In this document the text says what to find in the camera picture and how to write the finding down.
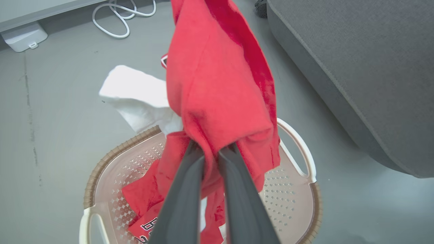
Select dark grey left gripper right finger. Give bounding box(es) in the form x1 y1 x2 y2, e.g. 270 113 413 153
218 143 280 244

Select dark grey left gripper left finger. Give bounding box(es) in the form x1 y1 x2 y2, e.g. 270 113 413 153
148 140 205 244

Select red Bulls 23 jersey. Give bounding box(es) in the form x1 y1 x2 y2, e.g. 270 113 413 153
121 131 227 244

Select white cloth garment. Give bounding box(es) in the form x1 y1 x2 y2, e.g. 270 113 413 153
99 65 185 136

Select plain red T-shirt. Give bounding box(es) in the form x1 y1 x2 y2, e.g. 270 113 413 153
165 0 281 199

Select beige perforated laundry basket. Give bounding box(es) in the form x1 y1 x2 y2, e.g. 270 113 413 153
79 118 322 244

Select grey fabric sofa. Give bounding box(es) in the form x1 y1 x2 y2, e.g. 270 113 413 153
266 0 434 178

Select black textured foot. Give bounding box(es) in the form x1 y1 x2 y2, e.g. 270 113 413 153
254 0 269 19

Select white power box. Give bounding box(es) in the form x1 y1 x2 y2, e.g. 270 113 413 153
0 22 48 53

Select white coiled cable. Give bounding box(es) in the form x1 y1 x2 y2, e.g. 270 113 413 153
92 0 157 39

